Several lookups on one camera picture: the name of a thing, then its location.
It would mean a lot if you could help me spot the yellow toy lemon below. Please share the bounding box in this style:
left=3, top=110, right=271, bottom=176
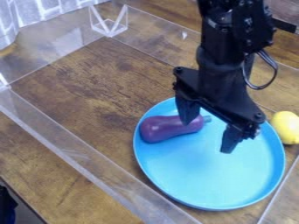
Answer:
left=270, top=111, right=299, bottom=144

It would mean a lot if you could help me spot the white patterned curtain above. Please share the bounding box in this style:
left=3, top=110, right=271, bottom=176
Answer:
left=0, top=0, right=110, bottom=50

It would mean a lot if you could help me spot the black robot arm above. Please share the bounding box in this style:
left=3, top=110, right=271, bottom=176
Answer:
left=173, top=0, right=278, bottom=153

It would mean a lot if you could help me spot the clear acrylic enclosure wall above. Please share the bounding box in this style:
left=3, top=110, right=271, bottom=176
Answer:
left=0, top=0, right=299, bottom=224

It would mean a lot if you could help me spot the black cable loop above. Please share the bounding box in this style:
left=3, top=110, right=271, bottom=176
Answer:
left=241, top=48, right=281, bottom=91

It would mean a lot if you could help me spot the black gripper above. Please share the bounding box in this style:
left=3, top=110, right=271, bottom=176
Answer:
left=173, top=47, right=266, bottom=154

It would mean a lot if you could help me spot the dark wooden board background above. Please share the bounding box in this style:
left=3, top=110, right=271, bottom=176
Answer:
left=267, top=0, right=299, bottom=34

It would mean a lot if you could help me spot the blue plastic tray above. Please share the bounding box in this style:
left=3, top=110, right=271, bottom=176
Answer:
left=132, top=96, right=286, bottom=211

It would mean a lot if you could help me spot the purple toy eggplant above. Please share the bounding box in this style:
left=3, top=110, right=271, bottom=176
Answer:
left=139, top=115, right=211, bottom=144

